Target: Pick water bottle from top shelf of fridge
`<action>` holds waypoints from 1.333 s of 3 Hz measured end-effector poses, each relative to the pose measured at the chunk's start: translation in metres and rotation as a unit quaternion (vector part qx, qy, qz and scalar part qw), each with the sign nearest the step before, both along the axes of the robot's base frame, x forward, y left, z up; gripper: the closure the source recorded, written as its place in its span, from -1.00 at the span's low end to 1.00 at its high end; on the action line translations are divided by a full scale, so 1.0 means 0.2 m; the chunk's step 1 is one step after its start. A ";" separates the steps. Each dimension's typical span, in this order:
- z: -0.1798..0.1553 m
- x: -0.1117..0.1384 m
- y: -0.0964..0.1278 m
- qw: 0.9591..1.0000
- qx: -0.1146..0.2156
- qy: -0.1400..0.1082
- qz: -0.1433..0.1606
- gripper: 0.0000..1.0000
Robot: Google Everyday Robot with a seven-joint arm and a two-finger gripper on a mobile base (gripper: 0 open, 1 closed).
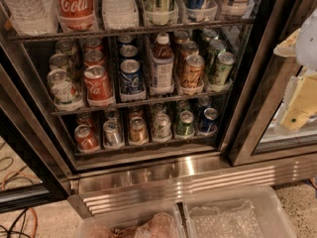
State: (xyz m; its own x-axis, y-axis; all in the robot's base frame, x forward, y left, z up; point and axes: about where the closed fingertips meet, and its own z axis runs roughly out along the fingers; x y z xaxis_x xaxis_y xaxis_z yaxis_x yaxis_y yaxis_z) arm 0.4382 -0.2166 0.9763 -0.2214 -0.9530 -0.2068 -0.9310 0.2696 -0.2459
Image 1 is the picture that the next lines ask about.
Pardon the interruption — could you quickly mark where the white green can bottom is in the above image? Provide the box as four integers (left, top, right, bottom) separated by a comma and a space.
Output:
153, 113, 171, 142

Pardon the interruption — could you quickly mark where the blue can bottom shelf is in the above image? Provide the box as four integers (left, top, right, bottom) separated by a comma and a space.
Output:
198, 108, 219, 135

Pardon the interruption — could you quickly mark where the brown tea bottle white cap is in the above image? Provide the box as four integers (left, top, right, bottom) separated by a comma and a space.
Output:
151, 33, 174, 95

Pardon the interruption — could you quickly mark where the gold brown can front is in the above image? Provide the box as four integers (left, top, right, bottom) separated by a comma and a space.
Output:
179, 55, 205, 95

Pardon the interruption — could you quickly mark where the clear plastic bin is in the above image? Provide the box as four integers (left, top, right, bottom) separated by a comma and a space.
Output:
182, 185, 297, 238
74, 202, 186, 238

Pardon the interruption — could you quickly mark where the red Coca-Cola bottle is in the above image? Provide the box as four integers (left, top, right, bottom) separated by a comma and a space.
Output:
57, 0, 97, 32

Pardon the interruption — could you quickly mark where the gold can bottom shelf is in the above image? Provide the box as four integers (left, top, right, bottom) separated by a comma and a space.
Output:
129, 117, 149, 145

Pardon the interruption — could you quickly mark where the blue Pepsi can front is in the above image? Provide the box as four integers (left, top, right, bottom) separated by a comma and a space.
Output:
119, 59, 146, 102

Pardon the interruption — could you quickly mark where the white green can middle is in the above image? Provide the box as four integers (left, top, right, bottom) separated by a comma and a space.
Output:
49, 54, 72, 72

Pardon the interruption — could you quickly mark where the stainless steel fridge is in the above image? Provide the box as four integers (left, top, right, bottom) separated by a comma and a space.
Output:
0, 0, 316, 218

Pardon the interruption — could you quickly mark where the silver can bottom shelf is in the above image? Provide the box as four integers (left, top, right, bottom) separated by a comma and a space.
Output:
103, 120, 124, 149

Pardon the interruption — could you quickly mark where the red coca-cola can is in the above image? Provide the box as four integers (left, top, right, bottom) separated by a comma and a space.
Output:
84, 50, 106, 67
84, 65, 115, 107

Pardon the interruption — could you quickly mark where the clear plastic bin left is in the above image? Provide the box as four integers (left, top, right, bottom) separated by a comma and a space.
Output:
74, 202, 186, 238

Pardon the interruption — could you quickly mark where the red Coca-Cola can middle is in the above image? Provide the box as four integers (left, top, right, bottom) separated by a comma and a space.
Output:
84, 50, 106, 67

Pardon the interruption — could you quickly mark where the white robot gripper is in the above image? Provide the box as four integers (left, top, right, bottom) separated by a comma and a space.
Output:
273, 9, 317, 132

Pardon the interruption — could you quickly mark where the green can front right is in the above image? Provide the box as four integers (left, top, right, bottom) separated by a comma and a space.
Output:
208, 52, 236, 86

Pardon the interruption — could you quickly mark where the black cable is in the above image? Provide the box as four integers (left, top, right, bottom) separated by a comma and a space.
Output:
0, 207, 33, 238

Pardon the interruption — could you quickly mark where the clear plastic bin right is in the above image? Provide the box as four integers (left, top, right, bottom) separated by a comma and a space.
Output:
182, 185, 297, 238

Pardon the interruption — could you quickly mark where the red Coca-Cola can front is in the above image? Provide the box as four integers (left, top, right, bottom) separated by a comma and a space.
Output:
84, 65, 115, 107

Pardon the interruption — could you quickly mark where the blue red bottle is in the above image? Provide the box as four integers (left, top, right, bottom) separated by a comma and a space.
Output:
181, 0, 218, 23

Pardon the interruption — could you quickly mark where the red can bottom shelf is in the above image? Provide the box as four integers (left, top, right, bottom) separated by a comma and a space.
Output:
74, 124, 99, 153

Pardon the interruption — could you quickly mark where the white green can front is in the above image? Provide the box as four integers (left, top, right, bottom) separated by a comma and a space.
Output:
47, 69, 83, 111

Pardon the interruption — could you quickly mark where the orange cable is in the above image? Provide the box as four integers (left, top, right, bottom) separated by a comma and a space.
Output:
0, 170, 39, 238

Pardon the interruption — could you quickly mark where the green can bottom shelf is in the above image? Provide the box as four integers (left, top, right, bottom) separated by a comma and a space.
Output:
175, 110, 194, 139

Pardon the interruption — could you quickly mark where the white green can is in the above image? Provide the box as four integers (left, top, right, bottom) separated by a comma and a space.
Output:
47, 69, 83, 111
153, 113, 171, 142
49, 54, 72, 72

